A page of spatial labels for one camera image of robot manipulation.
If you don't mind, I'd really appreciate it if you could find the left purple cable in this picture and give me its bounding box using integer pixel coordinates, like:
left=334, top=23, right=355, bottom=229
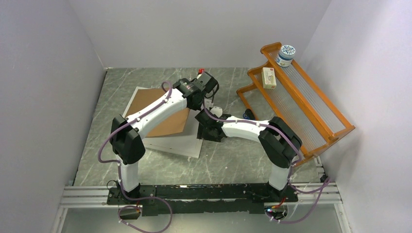
left=97, top=80, right=173, bottom=233

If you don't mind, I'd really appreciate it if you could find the blue white round jar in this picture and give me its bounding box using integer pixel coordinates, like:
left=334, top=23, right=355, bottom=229
left=275, top=45, right=296, bottom=67

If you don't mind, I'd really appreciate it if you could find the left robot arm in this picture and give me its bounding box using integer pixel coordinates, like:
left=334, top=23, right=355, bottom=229
left=109, top=71, right=219, bottom=204

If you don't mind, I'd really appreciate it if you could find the brown backing board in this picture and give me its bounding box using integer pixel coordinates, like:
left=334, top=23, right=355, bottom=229
left=123, top=88, right=189, bottom=138

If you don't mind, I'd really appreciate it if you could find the small cream box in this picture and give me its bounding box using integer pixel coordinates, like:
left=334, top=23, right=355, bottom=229
left=261, top=67, right=277, bottom=89

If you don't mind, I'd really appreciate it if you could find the orange wooden shelf rack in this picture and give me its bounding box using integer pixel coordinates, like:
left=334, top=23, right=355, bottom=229
left=237, top=42, right=355, bottom=165

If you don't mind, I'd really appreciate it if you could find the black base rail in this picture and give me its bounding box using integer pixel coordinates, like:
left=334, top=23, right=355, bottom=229
left=106, top=183, right=298, bottom=216

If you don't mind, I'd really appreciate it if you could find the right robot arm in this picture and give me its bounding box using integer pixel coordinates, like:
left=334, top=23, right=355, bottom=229
left=195, top=110, right=302, bottom=201

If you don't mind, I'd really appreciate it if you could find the blue stapler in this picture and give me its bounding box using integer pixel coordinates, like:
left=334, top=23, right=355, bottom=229
left=242, top=109, right=256, bottom=120

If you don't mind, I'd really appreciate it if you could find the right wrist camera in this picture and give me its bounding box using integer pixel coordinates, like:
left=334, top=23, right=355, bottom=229
left=210, top=107, right=223, bottom=118

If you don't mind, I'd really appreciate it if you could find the white picture frame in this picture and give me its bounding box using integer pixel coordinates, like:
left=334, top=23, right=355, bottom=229
left=122, top=86, right=214, bottom=160

